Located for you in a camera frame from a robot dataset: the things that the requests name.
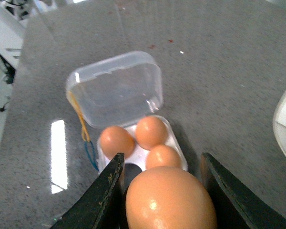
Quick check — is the brown egg carried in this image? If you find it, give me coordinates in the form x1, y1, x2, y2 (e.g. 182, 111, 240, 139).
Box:
125, 167, 217, 229

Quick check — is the brown egg back left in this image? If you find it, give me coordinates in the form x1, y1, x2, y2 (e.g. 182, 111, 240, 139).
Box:
135, 116, 168, 150

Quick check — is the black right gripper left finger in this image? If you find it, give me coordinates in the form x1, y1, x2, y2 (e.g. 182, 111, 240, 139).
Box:
52, 153, 124, 229

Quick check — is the brown egg front left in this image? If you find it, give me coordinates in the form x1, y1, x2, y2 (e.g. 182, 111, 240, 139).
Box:
100, 125, 135, 159

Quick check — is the clear plastic egg box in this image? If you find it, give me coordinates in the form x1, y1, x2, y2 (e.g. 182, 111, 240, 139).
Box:
66, 51, 189, 176

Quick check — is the brown egg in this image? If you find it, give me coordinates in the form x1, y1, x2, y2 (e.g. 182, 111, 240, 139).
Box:
145, 145, 182, 169
100, 125, 135, 159
135, 116, 168, 150

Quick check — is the brown egg back right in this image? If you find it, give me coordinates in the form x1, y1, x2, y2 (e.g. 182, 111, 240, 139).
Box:
145, 145, 182, 169

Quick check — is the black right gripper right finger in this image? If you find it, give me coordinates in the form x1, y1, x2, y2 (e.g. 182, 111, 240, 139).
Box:
200, 153, 286, 229

